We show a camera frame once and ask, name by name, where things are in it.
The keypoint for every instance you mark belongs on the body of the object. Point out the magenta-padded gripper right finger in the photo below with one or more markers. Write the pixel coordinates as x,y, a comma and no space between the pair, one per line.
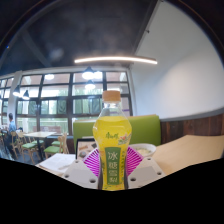
146,170

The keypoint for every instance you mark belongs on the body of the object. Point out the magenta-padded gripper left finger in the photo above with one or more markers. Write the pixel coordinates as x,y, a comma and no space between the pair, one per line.
80,173

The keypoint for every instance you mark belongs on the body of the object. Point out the yellow drink bottle orange cap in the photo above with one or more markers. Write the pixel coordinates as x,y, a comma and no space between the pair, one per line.
112,133

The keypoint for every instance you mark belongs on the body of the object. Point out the white footed bowl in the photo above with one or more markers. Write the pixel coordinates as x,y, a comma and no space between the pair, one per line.
145,150

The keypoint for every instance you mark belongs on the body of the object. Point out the white paper sheets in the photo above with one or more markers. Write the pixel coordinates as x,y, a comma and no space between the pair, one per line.
58,162

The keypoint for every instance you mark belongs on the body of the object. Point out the green upholstered bench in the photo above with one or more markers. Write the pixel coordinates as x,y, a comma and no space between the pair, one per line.
146,130

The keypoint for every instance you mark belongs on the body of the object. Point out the wooden dining table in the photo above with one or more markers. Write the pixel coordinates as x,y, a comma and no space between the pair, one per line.
38,134

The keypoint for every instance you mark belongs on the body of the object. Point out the wooden chairs with green seats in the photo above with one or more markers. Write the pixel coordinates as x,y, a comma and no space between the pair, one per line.
30,145

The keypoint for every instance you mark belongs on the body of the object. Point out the person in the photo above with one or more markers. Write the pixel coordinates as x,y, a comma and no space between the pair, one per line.
12,126

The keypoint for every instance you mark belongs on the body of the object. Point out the black pendant lamps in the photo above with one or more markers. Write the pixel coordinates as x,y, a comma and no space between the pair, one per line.
88,74

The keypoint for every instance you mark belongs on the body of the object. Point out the curved linear ceiling light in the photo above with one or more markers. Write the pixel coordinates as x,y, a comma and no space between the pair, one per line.
116,59

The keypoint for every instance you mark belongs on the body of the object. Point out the dark-framed window wall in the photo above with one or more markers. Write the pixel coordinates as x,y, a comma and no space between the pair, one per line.
56,100

